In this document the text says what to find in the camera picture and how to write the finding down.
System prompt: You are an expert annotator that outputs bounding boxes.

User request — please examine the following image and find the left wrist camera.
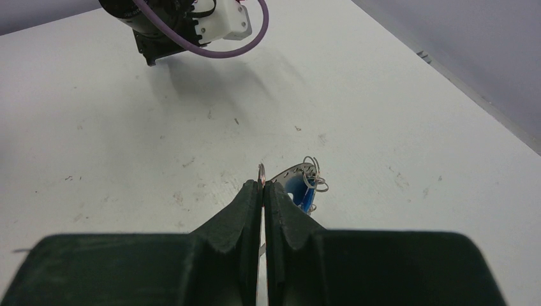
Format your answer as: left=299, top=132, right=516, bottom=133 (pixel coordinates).
left=194, top=0, right=252, bottom=45

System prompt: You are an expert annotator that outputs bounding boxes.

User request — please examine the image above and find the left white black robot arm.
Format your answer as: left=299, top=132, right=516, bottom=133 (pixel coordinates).
left=99, top=0, right=201, bottom=66

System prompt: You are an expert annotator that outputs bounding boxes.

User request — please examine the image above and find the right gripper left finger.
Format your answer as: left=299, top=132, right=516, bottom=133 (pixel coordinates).
left=1, top=180, right=263, bottom=305

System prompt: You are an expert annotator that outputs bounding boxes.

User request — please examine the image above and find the round metal keyring disc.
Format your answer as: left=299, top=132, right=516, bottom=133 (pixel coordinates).
left=258, top=156, right=329, bottom=215

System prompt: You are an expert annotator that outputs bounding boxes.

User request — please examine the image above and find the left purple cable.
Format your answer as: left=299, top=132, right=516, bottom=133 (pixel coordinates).
left=131, top=0, right=271, bottom=60

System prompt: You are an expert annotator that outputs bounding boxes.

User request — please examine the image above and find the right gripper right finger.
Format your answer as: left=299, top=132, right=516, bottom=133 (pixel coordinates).
left=263, top=183, right=505, bottom=305

